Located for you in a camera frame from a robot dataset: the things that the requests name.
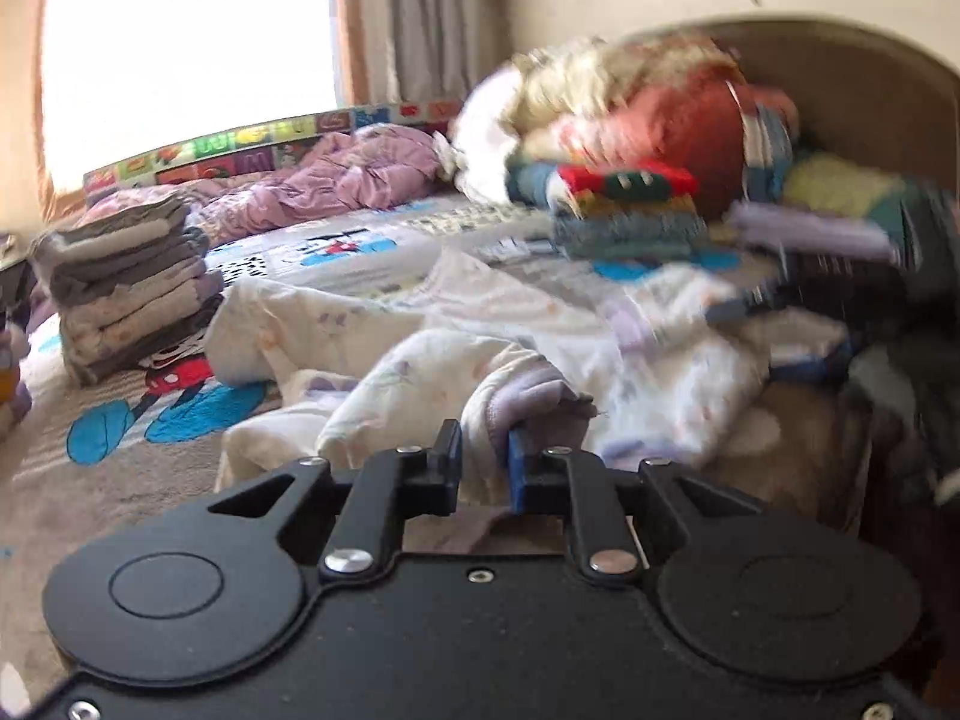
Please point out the lilac folded garment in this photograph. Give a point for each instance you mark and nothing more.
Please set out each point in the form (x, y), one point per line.
(810, 232)

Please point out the white floral pajama garment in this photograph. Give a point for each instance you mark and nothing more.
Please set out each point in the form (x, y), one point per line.
(420, 375)

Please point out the printed cartoon blanket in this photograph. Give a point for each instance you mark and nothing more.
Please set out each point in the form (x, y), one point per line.
(112, 480)

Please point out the cream fluffy garment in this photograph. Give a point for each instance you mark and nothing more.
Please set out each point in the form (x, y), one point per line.
(600, 67)

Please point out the pale yellow garment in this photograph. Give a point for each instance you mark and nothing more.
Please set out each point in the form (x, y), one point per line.
(840, 184)

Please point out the white padded jacket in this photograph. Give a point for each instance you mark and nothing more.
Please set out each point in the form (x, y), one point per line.
(487, 135)

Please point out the yellow knitted garment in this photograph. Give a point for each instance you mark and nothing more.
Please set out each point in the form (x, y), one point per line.
(637, 208)

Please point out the blue denim garment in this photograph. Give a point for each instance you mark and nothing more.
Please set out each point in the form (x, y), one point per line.
(630, 236)

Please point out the window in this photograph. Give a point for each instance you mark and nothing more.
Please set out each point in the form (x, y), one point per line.
(187, 30)

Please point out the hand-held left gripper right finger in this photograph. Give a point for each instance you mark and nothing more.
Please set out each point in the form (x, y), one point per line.
(517, 472)

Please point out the colourful alphabet foam board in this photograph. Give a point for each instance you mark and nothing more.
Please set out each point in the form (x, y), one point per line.
(225, 142)

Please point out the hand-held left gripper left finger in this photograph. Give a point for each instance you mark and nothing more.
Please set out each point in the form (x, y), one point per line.
(442, 480)

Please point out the stack of folded grey clothes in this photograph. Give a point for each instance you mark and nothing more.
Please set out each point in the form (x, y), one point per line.
(127, 277)

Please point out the stack of folded colourful clothes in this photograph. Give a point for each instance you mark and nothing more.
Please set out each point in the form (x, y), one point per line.
(11, 405)

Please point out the green red knitted sweater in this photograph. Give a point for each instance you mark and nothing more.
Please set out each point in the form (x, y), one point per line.
(637, 180)

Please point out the dark grey clothes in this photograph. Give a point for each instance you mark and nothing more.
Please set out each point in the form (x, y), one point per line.
(907, 405)

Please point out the purple quilt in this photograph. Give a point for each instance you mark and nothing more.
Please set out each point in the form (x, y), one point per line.
(330, 180)

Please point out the grey curtain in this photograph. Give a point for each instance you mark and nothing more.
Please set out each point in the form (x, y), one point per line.
(442, 15)

